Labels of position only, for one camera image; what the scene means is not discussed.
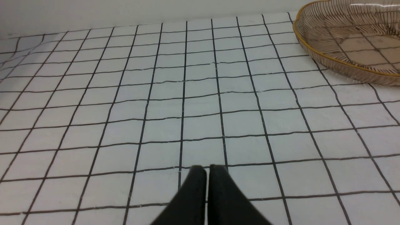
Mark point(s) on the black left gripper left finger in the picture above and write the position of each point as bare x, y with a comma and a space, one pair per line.
188, 205

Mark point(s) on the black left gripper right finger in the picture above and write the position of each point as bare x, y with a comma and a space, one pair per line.
227, 205

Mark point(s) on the white grid-pattern tablecloth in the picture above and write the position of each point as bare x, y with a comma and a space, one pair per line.
101, 126

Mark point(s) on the amber glass scalloped plate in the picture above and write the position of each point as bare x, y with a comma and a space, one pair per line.
358, 39

